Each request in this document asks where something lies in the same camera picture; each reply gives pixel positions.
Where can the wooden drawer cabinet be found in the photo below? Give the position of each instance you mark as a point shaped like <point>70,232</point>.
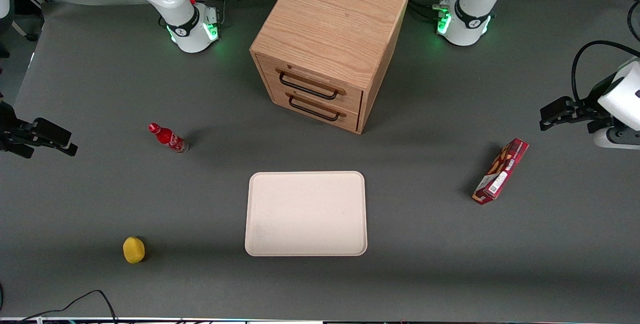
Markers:
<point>330,19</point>

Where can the wooden drawer front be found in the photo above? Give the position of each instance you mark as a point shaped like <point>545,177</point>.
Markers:
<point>280,100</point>
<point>350,96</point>

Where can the yellow lemon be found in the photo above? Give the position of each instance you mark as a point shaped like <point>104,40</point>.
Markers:
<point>133,250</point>

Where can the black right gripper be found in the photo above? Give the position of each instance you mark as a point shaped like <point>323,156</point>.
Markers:
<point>9,130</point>

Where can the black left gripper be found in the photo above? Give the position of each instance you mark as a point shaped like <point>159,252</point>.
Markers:
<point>593,107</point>

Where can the red coke bottle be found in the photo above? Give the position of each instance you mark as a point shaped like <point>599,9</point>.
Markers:
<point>169,139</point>

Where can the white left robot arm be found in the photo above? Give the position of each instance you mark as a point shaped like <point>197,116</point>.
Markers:
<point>467,24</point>

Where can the red snack box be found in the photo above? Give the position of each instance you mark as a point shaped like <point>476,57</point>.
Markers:
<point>501,171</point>

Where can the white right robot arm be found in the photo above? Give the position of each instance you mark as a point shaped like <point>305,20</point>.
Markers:
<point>186,23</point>

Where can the cream plastic tray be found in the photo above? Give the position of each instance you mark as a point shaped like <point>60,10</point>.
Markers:
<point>306,214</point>

